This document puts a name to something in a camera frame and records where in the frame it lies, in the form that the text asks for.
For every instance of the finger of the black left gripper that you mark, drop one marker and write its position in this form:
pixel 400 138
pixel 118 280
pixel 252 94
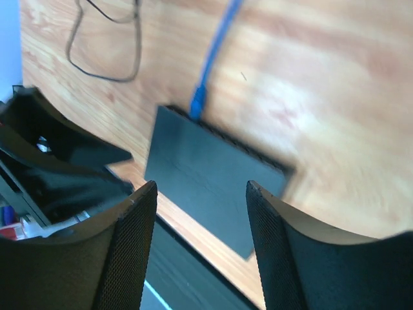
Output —
pixel 38 184
pixel 32 116

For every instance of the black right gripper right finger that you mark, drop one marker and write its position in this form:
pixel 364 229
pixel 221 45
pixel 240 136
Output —
pixel 305 263

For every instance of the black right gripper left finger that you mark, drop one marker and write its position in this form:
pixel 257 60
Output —
pixel 98 263

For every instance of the black network switch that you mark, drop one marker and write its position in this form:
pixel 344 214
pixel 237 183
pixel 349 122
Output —
pixel 205 173

